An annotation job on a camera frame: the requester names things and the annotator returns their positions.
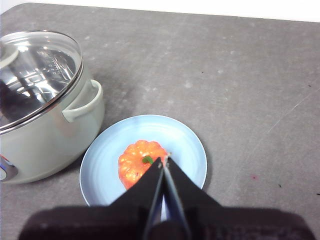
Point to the orange toy pumpkin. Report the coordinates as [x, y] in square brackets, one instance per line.
[135, 165]

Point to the pale green electric steamer pot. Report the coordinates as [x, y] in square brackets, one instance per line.
[50, 150]

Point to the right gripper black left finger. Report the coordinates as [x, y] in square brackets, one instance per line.
[100, 222]

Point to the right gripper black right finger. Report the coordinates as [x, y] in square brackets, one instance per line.
[225, 225]

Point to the glass lid with grey knob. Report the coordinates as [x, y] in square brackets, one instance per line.
[37, 75]

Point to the light blue round plate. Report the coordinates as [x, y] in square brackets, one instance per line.
[107, 160]

